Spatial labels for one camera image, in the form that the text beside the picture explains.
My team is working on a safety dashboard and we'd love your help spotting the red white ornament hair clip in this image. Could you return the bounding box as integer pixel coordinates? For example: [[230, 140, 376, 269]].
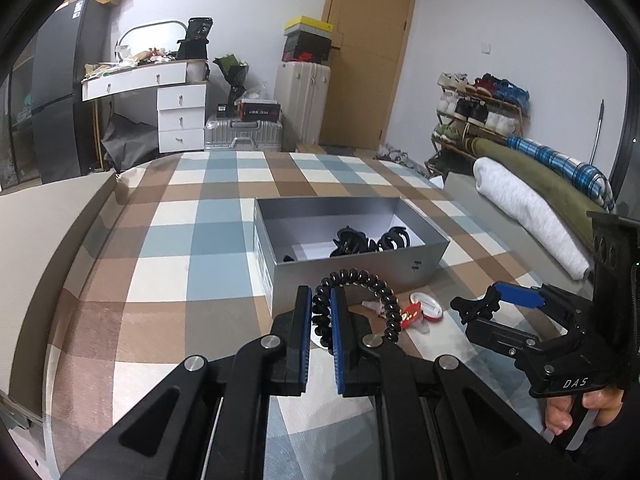
[[361, 300, 432, 336]]

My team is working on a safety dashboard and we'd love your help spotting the white desk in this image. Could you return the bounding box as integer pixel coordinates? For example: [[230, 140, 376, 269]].
[[81, 59, 208, 171]]

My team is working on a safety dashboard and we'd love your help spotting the wooden shoe rack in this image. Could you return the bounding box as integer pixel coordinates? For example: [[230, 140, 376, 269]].
[[425, 85, 531, 176]]

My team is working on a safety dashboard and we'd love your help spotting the person's right hand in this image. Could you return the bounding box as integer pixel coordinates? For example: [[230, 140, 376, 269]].
[[542, 387, 626, 436]]

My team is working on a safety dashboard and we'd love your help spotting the green rolled blanket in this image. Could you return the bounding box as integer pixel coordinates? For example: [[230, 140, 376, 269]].
[[460, 136, 618, 241]]

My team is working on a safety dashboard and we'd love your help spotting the yellow shoe box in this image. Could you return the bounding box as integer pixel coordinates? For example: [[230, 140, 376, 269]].
[[284, 15, 335, 36]]

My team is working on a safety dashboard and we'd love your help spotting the clear plastic bag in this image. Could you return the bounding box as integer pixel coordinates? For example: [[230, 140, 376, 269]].
[[245, 82, 276, 106]]

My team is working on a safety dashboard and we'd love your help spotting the blue plaid rolled blanket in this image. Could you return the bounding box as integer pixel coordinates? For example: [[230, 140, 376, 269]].
[[506, 135, 617, 213]]

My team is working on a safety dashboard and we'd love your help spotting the dark grey refrigerator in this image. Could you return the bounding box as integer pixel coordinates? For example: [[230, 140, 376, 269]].
[[31, 0, 113, 185]]

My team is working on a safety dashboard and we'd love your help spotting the black container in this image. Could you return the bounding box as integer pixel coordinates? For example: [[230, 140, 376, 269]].
[[176, 16, 215, 61]]

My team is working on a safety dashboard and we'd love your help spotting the white suitcase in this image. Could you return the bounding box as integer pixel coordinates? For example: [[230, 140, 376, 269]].
[[274, 61, 332, 153]]

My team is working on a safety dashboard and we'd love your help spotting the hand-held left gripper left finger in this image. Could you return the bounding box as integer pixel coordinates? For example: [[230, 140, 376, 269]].
[[60, 285, 313, 480]]

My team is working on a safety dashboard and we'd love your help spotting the row of shoes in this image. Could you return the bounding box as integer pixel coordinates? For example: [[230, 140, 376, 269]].
[[432, 72, 531, 143]]

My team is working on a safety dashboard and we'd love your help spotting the dark wrapped flower bouquet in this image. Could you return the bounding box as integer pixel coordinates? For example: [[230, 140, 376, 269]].
[[212, 52, 251, 106]]

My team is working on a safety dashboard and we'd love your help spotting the grey pole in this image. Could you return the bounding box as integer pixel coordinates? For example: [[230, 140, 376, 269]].
[[590, 100, 607, 166]]

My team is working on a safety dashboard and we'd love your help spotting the black red logo shoe box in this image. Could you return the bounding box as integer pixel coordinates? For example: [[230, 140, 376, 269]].
[[281, 46, 332, 64]]

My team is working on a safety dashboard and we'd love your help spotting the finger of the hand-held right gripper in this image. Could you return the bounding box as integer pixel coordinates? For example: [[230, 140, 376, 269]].
[[465, 315, 552, 362], [487, 282, 596, 334]]

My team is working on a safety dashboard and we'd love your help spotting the pile of slippers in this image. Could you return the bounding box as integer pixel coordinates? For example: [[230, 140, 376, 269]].
[[375, 142, 432, 178]]

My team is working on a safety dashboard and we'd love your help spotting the thick black spiral hair tie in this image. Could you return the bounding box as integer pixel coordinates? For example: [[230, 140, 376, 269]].
[[311, 268, 403, 348]]

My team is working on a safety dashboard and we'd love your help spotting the desk clutter pile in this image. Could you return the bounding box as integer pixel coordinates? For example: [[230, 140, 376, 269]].
[[82, 47, 188, 81]]

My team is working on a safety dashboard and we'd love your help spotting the large black claw hair clip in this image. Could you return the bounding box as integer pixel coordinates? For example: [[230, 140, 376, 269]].
[[371, 227, 412, 253]]

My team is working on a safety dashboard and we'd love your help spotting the white drawer cabinet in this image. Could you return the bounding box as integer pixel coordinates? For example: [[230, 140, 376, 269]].
[[156, 83, 207, 153]]

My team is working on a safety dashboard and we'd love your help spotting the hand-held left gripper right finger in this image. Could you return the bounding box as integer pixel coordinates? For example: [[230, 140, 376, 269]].
[[330, 287, 583, 480]]

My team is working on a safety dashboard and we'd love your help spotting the silver suitcase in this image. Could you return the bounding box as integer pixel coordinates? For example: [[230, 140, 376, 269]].
[[204, 114, 283, 152]]

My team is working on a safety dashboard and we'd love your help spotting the grey cardboard box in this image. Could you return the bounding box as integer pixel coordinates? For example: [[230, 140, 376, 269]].
[[252, 196, 451, 313]]

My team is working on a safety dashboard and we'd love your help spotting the white round badge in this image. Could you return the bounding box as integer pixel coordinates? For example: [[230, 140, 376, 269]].
[[409, 292, 444, 322]]

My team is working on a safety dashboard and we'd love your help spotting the dark glass door cabinet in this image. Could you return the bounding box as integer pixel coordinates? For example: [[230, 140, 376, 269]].
[[0, 55, 41, 193]]

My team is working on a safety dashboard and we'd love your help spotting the arched mirror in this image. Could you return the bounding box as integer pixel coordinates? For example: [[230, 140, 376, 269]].
[[115, 20, 187, 63]]

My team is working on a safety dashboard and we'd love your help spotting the dark grey shoe box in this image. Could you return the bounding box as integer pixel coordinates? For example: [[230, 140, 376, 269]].
[[284, 30, 333, 52]]

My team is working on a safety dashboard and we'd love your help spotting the wooden door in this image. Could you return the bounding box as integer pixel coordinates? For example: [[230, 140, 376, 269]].
[[319, 0, 420, 151]]

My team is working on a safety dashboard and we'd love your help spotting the dark grey tarp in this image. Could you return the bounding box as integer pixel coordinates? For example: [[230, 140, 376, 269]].
[[100, 112, 161, 173]]

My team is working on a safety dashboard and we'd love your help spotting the small black claw hair clip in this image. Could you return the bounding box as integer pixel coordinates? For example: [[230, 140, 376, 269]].
[[330, 227, 373, 259]]

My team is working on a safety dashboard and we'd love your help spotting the white rolled blanket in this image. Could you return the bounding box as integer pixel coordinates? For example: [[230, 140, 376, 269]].
[[472, 156, 593, 281]]

